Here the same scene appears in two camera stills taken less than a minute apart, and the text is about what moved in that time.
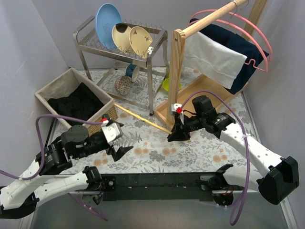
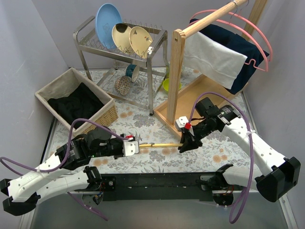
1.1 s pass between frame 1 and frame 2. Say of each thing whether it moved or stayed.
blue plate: stayed
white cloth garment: stayed
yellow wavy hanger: moved
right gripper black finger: moved
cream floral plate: stayed
